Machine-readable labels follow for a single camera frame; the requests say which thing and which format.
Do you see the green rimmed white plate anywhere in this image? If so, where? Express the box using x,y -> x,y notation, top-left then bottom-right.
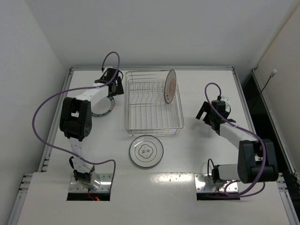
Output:
92,96 -> 115,118

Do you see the orange patterned white plate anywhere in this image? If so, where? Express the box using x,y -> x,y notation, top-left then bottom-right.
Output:
164,69 -> 177,104

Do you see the black rimmed white plate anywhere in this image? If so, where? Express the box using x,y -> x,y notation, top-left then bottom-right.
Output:
129,135 -> 164,169

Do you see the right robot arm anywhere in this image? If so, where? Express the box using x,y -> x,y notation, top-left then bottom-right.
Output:
196,100 -> 279,184

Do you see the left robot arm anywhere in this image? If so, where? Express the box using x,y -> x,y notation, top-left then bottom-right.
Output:
60,67 -> 124,190

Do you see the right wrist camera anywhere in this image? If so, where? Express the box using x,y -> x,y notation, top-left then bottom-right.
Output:
211,99 -> 231,119

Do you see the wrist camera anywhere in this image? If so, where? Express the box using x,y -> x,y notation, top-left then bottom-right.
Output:
94,67 -> 119,84
211,99 -> 231,119

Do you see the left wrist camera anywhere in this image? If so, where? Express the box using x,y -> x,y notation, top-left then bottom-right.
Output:
94,67 -> 119,84

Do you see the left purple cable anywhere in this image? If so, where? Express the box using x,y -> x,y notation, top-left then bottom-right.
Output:
32,51 -> 122,183

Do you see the metal wire dish rack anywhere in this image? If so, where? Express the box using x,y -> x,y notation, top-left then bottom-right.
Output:
124,70 -> 184,136

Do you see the black base cable loop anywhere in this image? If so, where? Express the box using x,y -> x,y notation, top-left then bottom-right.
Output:
207,158 -> 222,184

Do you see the black wall cable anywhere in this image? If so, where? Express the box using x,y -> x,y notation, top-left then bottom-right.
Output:
259,69 -> 278,95

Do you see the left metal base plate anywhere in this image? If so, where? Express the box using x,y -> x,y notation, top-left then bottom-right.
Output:
68,173 -> 112,194

